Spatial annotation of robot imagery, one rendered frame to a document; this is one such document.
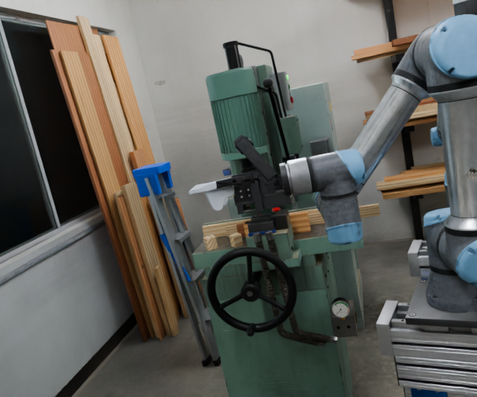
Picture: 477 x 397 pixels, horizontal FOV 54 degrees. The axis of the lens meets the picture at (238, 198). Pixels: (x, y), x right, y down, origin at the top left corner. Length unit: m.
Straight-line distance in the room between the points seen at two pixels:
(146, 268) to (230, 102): 1.72
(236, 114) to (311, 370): 0.96
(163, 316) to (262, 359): 1.47
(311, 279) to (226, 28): 2.83
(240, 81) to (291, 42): 2.38
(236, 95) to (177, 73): 2.61
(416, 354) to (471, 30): 0.77
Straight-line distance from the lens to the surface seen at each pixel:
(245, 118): 1.65
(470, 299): 1.22
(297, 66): 3.99
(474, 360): 1.30
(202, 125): 4.18
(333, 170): 0.95
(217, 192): 0.93
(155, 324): 3.19
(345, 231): 0.99
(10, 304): 2.58
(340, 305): 1.64
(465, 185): 1.03
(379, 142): 1.09
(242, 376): 1.89
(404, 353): 1.32
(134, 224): 3.04
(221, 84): 1.65
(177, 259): 2.57
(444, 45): 0.96
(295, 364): 1.83
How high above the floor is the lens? 1.39
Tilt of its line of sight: 11 degrees down
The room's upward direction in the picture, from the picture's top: 12 degrees counter-clockwise
